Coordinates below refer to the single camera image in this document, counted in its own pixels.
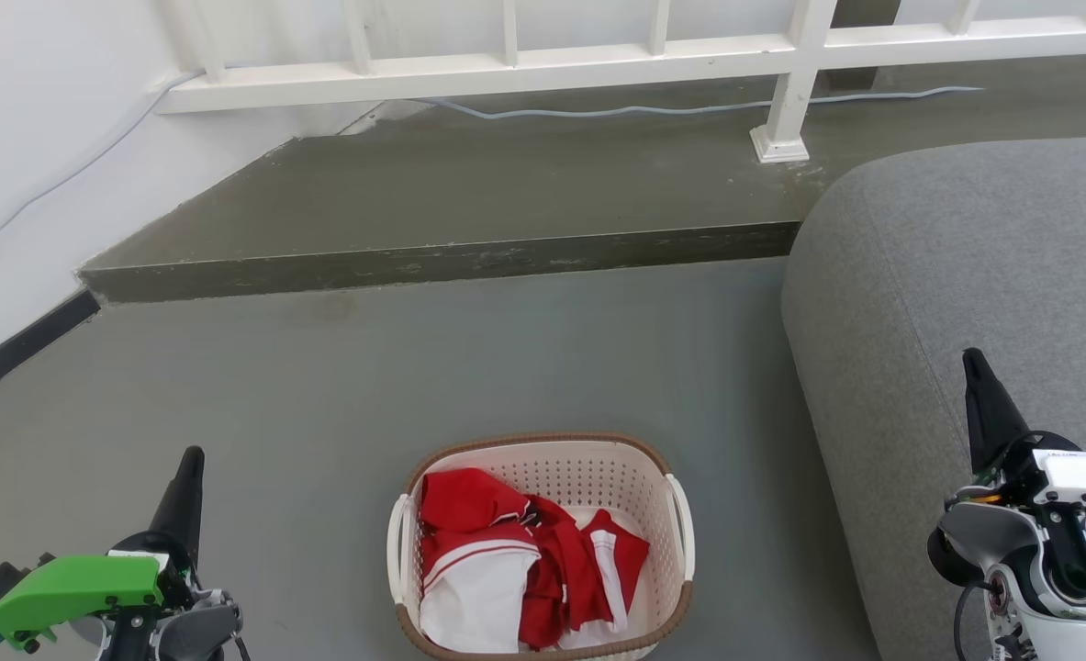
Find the grey fabric sofa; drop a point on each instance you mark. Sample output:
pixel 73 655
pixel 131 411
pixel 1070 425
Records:
pixel 965 275

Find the raised concrete step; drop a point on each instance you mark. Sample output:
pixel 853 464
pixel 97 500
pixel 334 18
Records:
pixel 506 202

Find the dark post behind railing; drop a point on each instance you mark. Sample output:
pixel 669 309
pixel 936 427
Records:
pixel 859 37

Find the black baseboard strip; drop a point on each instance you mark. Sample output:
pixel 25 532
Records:
pixel 19 349

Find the white perforated laundry basket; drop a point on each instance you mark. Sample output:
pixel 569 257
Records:
pixel 588 473

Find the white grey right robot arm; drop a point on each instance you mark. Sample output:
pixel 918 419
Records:
pixel 1038 578

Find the white metal railing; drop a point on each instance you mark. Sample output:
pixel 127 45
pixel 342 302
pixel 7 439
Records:
pixel 506 72

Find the red shorts with white stripe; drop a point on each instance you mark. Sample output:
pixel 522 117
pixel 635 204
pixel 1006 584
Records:
pixel 579 569

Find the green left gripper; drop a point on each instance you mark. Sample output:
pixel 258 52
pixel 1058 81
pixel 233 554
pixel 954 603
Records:
pixel 74 588

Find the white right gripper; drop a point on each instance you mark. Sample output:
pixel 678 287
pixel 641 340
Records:
pixel 1080 477

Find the red and white jersey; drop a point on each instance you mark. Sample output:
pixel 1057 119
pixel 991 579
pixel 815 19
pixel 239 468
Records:
pixel 474 588

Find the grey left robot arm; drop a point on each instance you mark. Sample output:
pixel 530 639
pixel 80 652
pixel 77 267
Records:
pixel 194 629

